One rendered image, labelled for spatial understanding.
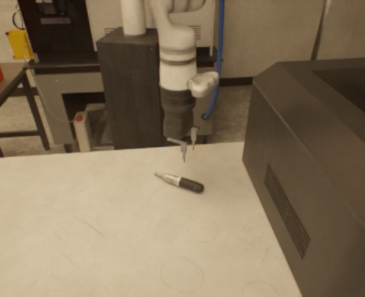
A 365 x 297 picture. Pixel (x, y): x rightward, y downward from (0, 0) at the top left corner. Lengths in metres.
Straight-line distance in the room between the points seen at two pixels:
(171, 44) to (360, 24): 3.52
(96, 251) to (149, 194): 0.19
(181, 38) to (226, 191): 0.40
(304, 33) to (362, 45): 0.72
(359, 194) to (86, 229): 0.53
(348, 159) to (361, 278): 0.16
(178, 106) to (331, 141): 0.29
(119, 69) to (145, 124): 0.26
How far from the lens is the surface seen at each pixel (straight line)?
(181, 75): 0.58
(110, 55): 1.26
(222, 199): 0.75
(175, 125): 0.63
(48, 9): 2.10
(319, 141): 0.52
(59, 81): 2.23
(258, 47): 3.54
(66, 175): 0.87
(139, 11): 1.27
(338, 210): 0.46
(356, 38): 4.03
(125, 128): 1.39
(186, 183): 0.75
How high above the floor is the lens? 1.43
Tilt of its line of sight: 35 degrees down
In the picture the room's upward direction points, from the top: straight up
